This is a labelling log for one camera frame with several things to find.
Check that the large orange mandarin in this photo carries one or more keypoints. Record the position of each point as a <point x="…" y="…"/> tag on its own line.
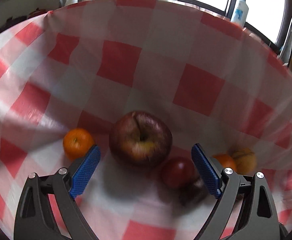
<point x="226" y="161"/>

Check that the small orange mandarin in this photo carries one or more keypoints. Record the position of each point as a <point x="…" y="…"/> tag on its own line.
<point x="76" y="143"/>

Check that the dark red round tomato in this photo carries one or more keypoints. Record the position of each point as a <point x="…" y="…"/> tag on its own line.
<point x="177" y="172"/>

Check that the dark water chestnut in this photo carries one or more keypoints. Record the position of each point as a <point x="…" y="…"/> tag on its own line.
<point x="193" y="193"/>

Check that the red small pot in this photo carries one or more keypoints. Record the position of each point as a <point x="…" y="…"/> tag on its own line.
<point x="37" y="12"/>

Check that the yellow striped pepino melon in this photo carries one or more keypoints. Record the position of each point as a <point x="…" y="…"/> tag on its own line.
<point x="245" y="160"/>

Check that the white detergent bottle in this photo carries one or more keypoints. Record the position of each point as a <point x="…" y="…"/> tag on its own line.
<point x="240" y="13"/>

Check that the red white checkered tablecloth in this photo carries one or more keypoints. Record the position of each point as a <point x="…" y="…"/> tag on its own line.
<point x="88" y="64"/>

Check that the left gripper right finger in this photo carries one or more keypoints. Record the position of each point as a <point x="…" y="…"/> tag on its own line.
<point x="257" y="217"/>

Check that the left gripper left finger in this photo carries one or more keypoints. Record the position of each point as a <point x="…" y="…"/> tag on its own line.
<point x="34" y="216"/>

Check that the dark red apple with stem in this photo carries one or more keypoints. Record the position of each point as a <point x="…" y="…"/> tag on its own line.
<point x="140" y="140"/>

